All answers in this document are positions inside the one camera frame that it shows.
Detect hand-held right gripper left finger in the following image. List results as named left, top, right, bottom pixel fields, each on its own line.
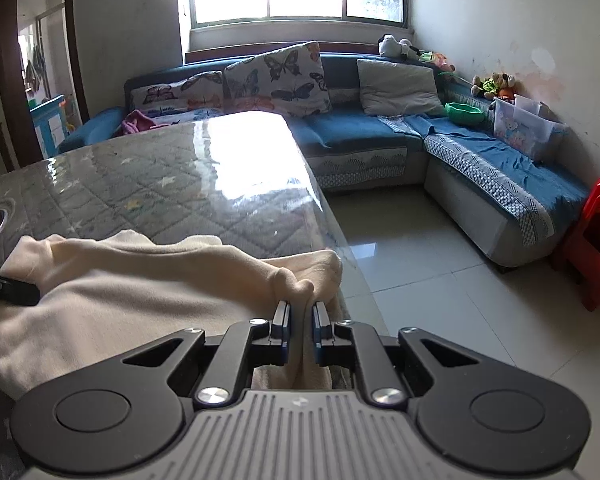
left=121, top=300, right=293, bottom=408

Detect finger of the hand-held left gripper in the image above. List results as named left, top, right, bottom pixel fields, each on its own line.
left=0, top=267, right=42, bottom=307

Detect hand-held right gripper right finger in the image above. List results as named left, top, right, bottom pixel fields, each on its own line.
left=311, top=300, right=481, bottom=408

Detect cream shirt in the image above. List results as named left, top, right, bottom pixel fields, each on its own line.
left=0, top=230, right=343, bottom=401

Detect hanging clothes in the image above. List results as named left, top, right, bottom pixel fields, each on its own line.
left=24, top=42, right=48, bottom=98

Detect blue small cabinet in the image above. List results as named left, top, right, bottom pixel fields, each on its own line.
left=30, top=95, right=67, bottom=156

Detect grey quilted star table cover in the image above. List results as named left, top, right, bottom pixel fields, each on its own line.
left=0, top=111, right=393, bottom=391

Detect blue corner sofa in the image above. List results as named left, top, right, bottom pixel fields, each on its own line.
left=55, top=52, right=593, bottom=268

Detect pink cloth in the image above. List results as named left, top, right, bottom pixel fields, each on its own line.
left=121, top=109, right=158, bottom=136

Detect blue towel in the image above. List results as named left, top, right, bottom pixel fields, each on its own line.
left=377, top=114, right=496, bottom=142

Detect large butterfly print cushion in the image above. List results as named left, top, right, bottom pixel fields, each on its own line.
left=222, top=41, right=333, bottom=118

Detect grey cushion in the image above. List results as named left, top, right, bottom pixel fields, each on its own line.
left=356, top=58, right=446, bottom=118

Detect flat butterfly print cushion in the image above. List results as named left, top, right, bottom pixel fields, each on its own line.
left=130, top=71, right=226, bottom=116

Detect green bowl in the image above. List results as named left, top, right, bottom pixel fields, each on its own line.
left=445, top=102, right=487, bottom=125

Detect blue patterned sofa cover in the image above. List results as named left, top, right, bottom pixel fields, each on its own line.
left=424, top=132, right=592, bottom=247

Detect clear plastic storage box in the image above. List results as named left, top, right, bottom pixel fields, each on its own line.
left=492, top=94, right=568, bottom=161

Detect white plush toy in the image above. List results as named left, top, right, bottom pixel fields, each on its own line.
left=378, top=34, right=421, bottom=59

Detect colourful toy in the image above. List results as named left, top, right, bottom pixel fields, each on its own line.
left=419, top=51, right=456, bottom=73

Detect brown wooden door frame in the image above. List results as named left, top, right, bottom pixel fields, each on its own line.
left=0, top=0, right=91, bottom=171

